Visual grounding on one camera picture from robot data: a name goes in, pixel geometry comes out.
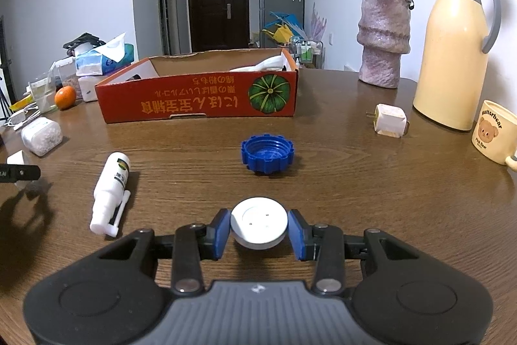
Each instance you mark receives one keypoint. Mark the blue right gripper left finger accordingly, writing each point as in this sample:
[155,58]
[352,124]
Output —
[218,232]

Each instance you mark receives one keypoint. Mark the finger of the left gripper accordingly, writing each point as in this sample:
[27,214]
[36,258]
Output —
[15,173]

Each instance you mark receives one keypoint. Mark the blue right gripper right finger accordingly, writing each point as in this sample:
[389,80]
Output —
[301,237]

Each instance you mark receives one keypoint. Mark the white round puck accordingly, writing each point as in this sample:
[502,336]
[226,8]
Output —
[259,223]

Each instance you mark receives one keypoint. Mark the blue ridged bottle cap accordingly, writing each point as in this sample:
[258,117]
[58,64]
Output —
[267,153]

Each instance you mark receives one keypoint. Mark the white spray bottle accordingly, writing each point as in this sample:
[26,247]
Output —
[110,195]

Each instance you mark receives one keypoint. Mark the white plug adapter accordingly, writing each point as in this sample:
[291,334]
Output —
[389,120]

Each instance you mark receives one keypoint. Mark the red white lint brush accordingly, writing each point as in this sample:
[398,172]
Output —
[274,63]

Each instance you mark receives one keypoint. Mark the white clear pill container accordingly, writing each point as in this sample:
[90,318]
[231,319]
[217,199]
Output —
[41,136]

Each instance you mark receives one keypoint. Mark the clear drinking glass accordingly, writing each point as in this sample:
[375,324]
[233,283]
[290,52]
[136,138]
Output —
[43,90]

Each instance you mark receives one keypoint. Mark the orange fruit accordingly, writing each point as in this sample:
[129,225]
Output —
[65,97]

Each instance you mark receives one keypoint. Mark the clear food container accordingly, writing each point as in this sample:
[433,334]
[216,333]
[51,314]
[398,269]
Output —
[66,69]

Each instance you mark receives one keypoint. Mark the purple tissue pack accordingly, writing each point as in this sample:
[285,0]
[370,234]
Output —
[87,86]

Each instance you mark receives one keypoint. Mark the blue tissue pack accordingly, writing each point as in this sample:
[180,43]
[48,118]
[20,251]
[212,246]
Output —
[105,59]

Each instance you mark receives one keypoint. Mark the red cardboard box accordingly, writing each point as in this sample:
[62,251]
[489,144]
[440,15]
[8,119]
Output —
[199,84]

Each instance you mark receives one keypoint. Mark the black headset on container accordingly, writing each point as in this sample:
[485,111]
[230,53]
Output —
[84,43]

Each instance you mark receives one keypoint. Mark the cream thermos jug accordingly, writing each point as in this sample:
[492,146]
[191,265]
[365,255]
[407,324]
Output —
[459,35]

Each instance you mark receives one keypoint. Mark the cream bear mug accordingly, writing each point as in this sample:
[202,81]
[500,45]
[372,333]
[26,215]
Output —
[495,134]

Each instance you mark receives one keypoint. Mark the pink ceramic vase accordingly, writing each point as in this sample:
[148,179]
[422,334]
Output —
[384,33]

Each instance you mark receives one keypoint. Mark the dark entrance door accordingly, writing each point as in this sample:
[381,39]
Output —
[218,24]

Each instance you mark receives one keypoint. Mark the white charger with cable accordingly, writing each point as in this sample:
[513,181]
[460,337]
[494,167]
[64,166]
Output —
[21,118]

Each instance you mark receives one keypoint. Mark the wire storage trolley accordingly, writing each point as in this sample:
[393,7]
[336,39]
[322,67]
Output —
[307,53]

